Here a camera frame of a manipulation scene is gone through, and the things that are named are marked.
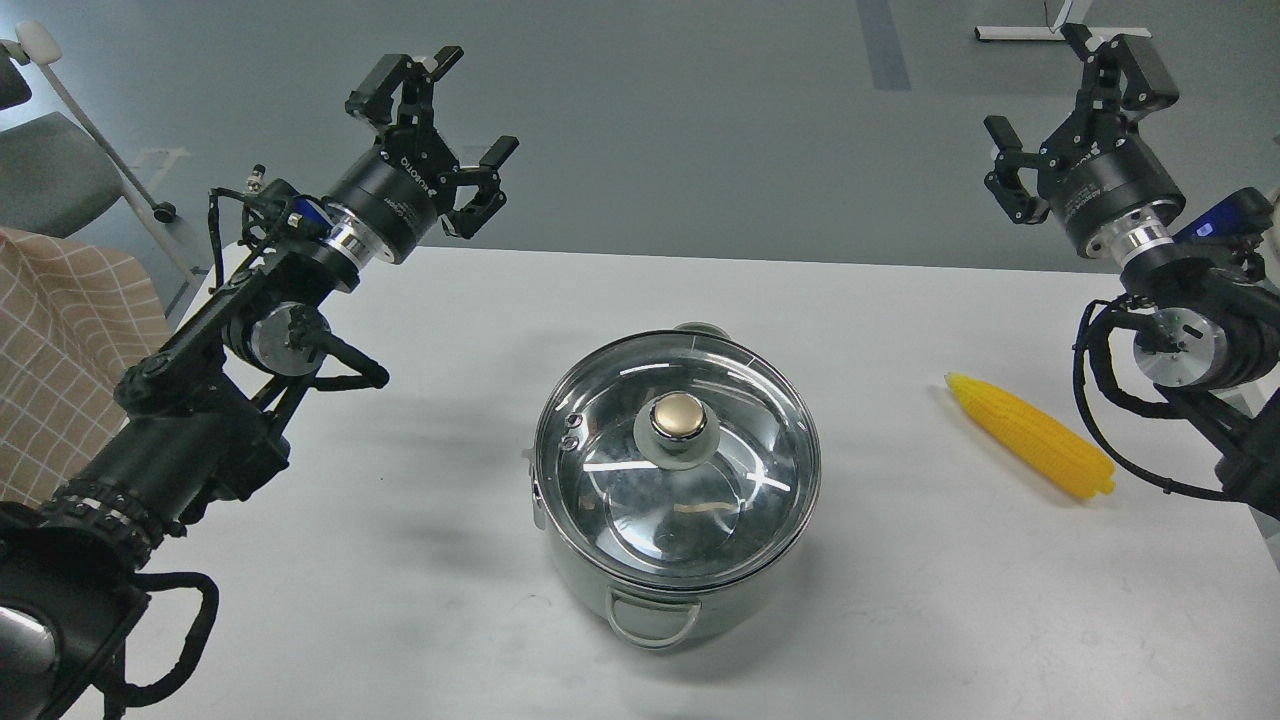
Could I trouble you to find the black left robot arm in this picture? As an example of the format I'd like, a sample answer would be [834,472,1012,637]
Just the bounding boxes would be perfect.
[3,45,518,719]

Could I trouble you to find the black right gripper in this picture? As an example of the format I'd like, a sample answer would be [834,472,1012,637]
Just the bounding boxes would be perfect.
[983,23,1187,258]

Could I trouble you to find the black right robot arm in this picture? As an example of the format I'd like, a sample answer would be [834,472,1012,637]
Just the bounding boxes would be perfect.
[984,23,1279,518]

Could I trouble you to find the stainless steel pot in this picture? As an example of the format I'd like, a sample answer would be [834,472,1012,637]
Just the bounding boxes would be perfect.
[520,322,823,651]

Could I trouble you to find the yellow toy corn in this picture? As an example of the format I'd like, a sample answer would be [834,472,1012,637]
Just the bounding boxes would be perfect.
[945,372,1116,500]

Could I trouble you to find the glass pot lid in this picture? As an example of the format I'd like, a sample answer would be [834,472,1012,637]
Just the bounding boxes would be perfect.
[532,331,823,600]

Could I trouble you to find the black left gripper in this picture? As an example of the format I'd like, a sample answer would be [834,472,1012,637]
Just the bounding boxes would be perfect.
[323,45,520,266]

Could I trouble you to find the white desk foot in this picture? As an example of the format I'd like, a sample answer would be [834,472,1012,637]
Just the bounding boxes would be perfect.
[973,1,1153,42]

